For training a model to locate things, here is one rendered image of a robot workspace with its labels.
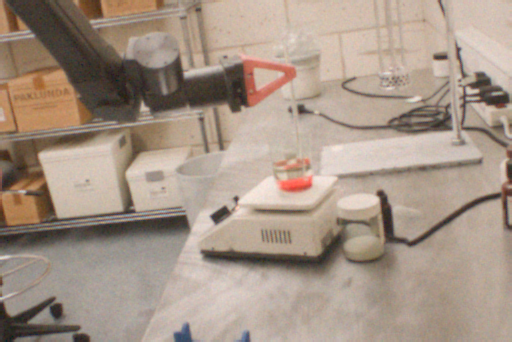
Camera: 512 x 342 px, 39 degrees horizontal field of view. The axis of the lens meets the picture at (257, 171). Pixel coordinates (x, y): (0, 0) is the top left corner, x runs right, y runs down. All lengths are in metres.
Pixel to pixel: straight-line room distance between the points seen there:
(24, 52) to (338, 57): 1.51
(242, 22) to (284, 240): 2.49
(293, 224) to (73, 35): 0.39
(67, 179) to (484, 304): 2.68
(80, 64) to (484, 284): 0.57
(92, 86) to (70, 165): 2.41
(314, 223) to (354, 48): 2.49
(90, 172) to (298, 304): 2.48
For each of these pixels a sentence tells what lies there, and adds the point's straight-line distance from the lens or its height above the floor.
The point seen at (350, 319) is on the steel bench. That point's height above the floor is 0.75.
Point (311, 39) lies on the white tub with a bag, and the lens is 2.10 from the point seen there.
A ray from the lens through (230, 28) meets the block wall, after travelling 3.48.
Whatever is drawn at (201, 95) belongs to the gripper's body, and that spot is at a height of 1.01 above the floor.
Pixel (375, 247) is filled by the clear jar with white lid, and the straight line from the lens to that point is 1.02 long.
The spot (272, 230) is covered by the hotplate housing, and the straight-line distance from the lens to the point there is 1.04.
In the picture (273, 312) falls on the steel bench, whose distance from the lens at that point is 0.93.
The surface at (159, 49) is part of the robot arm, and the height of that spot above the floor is 1.08.
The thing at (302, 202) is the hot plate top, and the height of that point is 0.84.
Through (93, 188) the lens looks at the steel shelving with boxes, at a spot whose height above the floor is 0.26.
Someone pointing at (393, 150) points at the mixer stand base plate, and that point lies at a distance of 1.48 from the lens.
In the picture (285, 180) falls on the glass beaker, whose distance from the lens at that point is 1.04.
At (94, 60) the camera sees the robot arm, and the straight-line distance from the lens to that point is 0.94.
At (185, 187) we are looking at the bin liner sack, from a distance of 2.71.
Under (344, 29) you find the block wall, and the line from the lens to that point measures 3.45.
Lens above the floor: 1.18
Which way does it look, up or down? 17 degrees down
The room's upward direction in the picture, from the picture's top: 9 degrees counter-clockwise
